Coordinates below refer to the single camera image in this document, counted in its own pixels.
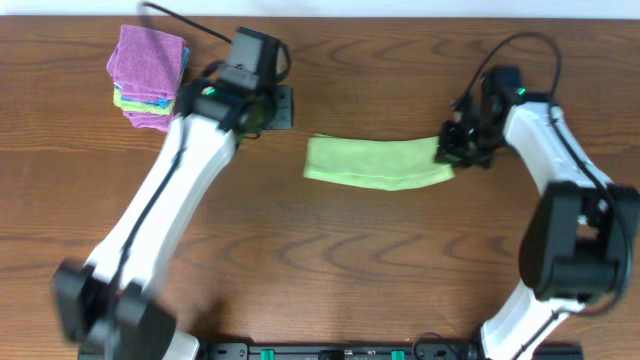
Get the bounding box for green microfiber cloth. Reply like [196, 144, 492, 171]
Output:
[304, 134, 454, 191]

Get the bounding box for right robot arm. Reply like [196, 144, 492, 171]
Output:
[435, 88, 639, 359]

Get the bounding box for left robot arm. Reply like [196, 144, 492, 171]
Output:
[52, 81, 294, 359]

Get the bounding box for bottom purple folded cloth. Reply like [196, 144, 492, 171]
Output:
[123, 111, 173, 133]

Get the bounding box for purple folded cloth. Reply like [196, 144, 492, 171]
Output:
[123, 111, 173, 133]
[107, 25, 188, 102]

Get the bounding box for blue folded cloth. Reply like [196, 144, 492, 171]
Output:
[113, 47, 190, 105]

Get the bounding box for top purple folded cloth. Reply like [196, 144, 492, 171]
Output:
[107, 25, 188, 102]

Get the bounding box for light green folded cloth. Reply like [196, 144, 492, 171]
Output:
[113, 87, 174, 115]

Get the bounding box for right black cable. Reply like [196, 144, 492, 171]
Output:
[452, 31, 636, 311]

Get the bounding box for black cable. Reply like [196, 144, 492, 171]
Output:
[137, 1, 234, 45]
[452, 31, 636, 311]

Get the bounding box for left black cable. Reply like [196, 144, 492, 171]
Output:
[137, 1, 234, 45]

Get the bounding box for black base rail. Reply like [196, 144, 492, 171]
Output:
[194, 341, 585, 360]

